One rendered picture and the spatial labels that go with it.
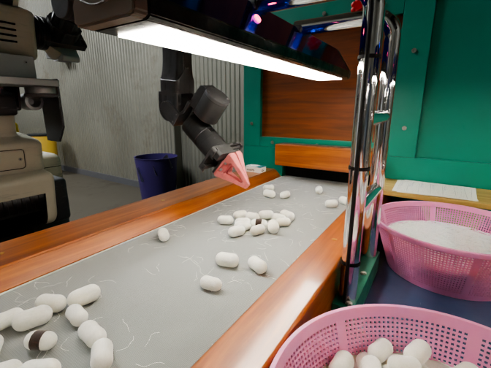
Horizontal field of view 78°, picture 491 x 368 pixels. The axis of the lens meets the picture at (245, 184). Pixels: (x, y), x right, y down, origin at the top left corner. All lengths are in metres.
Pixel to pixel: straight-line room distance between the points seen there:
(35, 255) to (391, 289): 0.56
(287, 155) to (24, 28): 0.78
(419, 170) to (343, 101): 0.29
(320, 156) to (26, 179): 0.81
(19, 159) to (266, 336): 0.83
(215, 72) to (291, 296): 2.74
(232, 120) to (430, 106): 2.13
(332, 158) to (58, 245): 0.71
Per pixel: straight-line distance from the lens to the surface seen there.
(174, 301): 0.41
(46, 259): 0.55
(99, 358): 0.33
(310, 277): 0.41
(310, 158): 0.95
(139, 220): 0.63
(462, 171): 0.96
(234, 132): 2.86
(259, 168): 0.99
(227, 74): 2.91
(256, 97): 1.10
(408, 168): 0.96
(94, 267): 0.52
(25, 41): 1.02
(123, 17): 0.28
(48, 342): 0.38
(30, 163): 1.01
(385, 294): 0.58
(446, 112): 0.95
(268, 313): 0.34
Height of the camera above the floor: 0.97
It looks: 14 degrees down
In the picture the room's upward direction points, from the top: straight up
